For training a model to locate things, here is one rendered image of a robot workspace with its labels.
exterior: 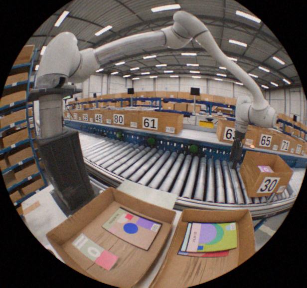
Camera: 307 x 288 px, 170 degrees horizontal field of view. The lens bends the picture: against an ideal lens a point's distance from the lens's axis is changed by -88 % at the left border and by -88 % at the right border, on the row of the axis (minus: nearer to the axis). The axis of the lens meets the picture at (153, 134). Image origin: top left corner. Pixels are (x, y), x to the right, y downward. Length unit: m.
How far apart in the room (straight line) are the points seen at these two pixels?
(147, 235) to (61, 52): 0.69
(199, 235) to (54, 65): 0.73
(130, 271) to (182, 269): 0.15
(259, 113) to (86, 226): 0.85
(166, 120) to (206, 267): 1.06
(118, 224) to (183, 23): 0.88
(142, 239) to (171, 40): 0.87
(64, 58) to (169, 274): 0.76
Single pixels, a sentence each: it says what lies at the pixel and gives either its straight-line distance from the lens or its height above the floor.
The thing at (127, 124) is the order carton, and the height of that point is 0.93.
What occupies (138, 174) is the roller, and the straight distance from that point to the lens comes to 0.71.
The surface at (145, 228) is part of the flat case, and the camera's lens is 0.44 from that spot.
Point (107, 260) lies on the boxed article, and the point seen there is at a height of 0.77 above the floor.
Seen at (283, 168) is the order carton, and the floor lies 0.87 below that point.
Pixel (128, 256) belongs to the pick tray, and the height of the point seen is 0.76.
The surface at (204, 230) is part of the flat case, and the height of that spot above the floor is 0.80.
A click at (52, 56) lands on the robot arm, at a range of 0.46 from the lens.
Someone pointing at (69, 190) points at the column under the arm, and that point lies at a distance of 0.50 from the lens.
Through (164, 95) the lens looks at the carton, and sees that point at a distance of 5.83.
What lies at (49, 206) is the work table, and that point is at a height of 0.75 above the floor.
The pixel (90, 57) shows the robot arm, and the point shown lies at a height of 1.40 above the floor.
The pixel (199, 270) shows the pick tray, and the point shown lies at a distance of 0.44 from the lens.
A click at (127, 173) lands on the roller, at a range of 0.72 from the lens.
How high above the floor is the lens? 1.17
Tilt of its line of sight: 17 degrees down
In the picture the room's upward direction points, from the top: 2 degrees clockwise
